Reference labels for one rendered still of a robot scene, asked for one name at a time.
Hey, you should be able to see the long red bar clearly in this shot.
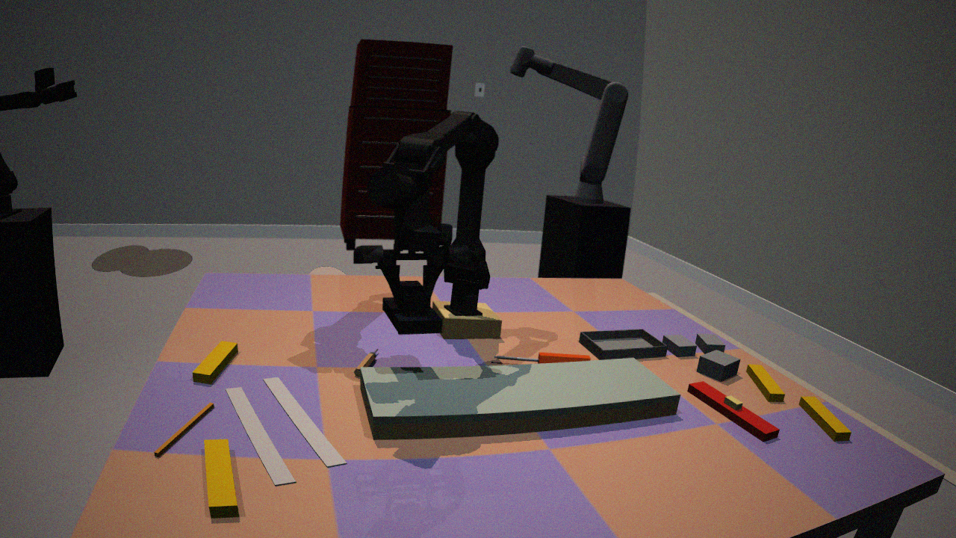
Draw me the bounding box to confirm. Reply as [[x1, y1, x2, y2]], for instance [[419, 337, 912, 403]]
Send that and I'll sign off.
[[688, 381, 779, 442]]

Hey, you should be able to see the red-handled awl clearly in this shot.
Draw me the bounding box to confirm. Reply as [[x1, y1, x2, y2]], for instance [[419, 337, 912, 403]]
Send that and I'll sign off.
[[494, 353, 590, 363]]

